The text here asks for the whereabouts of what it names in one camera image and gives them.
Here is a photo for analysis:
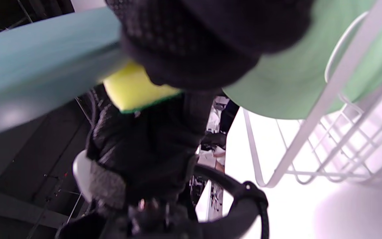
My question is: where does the person's left hand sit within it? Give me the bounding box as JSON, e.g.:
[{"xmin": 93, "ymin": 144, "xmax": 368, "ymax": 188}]
[{"xmin": 85, "ymin": 87, "xmax": 219, "ymax": 213}]

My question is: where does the person's right hand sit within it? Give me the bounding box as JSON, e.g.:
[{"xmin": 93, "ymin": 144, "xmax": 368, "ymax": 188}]
[{"xmin": 105, "ymin": 0, "xmax": 315, "ymax": 90}]

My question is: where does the yellow green sponge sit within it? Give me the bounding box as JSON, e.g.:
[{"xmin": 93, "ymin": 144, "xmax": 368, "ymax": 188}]
[{"xmin": 103, "ymin": 61, "xmax": 182, "ymax": 114}]

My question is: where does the light green plate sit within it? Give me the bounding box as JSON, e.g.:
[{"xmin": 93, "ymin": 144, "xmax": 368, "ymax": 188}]
[{"xmin": 223, "ymin": 0, "xmax": 382, "ymax": 120}]

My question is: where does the teal plate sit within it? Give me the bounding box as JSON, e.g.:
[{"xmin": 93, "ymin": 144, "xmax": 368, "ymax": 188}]
[{"xmin": 0, "ymin": 7, "xmax": 129, "ymax": 140}]

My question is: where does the black white left controller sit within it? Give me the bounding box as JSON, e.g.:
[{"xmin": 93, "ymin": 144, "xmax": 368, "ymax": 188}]
[{"xmin": 73, "ymin": 149, "xmax": 94, "ymax": 203}]

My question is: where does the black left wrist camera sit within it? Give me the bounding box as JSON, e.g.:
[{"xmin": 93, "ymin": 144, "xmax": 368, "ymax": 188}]
[{"xmin": 125, "ymin": 164, "xmax": 268, "ymax": 239}]

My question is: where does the white wire dish rack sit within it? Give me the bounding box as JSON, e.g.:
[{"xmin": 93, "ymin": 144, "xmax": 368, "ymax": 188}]
[{"xmin": 242, "ymin": 0, "xmax": 382, "ymax": 189}]

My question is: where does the black left camera cable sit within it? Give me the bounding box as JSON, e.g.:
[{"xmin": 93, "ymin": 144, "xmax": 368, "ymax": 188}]
[{"xmin": 259, "ymin": 196, "xmax": 271, "ymax": 239}]

